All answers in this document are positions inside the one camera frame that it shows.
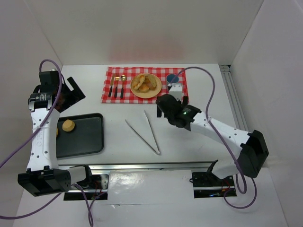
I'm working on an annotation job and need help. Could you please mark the small bread roll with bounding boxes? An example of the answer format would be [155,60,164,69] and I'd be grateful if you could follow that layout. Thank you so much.
[138,84,150,93]

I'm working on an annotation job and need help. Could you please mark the twisted orange white pastry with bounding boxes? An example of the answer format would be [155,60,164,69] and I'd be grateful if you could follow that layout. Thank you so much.
[132,74,146,90]

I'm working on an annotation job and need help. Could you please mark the silver metal tongs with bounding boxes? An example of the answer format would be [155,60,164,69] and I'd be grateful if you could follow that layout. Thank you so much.
[125,110,161,156]

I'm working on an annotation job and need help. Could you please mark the sliced bread piece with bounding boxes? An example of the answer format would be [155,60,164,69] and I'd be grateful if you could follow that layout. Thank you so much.
[144,74,157,90]

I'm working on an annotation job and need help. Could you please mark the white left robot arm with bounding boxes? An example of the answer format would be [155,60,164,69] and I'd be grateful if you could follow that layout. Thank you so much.
[18,70,90,197]

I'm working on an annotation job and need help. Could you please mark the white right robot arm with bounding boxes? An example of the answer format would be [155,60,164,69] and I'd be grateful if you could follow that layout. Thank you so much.
[156,94,269,179]

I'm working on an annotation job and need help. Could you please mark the beige round plate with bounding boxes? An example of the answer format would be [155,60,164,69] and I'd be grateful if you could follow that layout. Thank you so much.
[130,73,162,99]

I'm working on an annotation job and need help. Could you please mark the round flat bun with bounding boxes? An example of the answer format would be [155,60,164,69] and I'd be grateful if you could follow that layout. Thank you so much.
[62,119,75,132]

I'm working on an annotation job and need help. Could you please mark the blue cup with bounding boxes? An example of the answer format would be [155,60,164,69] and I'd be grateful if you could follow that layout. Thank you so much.
[166,74,179,91]

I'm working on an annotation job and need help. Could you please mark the black baking tray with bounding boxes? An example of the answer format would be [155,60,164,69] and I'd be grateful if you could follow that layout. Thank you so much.
[56,113,104,158]

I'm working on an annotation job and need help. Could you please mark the red white checkered cloth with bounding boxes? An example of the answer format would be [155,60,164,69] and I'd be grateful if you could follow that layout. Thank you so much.
[101,67,182,104]

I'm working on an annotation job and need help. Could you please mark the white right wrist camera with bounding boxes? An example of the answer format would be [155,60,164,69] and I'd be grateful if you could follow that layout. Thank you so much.
[168,83,182,101]

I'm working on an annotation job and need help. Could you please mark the right side aluminium rail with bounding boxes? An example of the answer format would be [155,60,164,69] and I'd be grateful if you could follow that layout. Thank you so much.
[219,65,249,131]

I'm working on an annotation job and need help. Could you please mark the aluminium table edge rail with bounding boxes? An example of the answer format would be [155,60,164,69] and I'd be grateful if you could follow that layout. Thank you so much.
[56,159,218,175]

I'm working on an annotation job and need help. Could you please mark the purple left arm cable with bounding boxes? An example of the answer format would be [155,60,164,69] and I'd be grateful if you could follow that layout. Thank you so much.
[0,59,108,227]

